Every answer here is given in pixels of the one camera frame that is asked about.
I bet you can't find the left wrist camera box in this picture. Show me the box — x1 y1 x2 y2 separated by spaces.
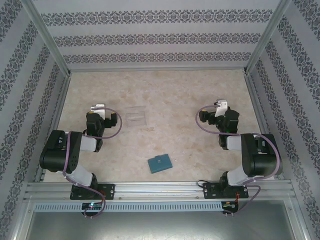
90 103 107 118

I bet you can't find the grey metal sheet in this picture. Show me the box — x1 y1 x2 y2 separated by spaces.
24 211 298 240

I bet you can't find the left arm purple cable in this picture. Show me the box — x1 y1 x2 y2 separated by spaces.
61 106 123 220

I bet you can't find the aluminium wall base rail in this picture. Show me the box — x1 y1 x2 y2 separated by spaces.
67 65 248 74

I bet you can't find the aluminium side rail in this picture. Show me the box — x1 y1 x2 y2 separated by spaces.
34 72 73 183
243 72 286 181

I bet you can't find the aluminium frame post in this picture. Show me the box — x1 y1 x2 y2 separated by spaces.
21 0 72 76
242 0 295 76

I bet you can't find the teal leather card holder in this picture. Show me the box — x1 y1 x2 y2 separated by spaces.
146 154 174 175

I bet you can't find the clear acrylic card box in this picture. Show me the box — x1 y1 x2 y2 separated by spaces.
124 105 147 128

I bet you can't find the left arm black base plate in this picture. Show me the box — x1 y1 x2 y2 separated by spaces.
70 183 116 201

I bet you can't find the long aluminium mounting rail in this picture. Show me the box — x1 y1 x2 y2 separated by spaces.
23 178 298 201

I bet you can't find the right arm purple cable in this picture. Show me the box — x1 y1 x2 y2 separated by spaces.
195 104 283 218

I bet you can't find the grey slotted cable duct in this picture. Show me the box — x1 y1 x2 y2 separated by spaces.
33 201 223 213

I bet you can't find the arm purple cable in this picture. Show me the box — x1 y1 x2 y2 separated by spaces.
195 104 283 218
61 106 123 220

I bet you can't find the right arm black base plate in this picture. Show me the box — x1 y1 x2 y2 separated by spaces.
202 181 250 200

